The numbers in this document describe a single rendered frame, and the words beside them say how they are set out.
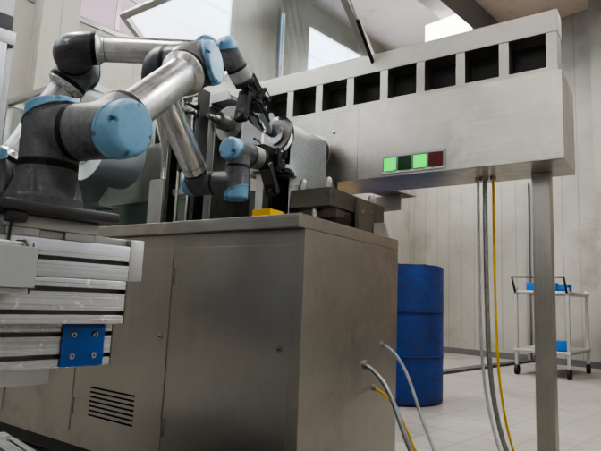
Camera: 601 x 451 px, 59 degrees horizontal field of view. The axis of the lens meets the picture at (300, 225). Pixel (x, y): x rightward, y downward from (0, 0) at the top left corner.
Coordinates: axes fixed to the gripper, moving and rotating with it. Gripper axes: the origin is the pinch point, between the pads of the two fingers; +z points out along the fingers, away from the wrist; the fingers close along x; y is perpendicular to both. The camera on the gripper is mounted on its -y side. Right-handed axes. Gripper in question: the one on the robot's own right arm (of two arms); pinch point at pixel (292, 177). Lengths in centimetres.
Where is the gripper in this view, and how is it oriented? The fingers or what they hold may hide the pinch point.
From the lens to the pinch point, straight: 191.5
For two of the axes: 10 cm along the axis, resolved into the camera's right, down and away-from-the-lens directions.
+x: -8.2, 0.4, 5.6
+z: 5.6, 1.3, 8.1
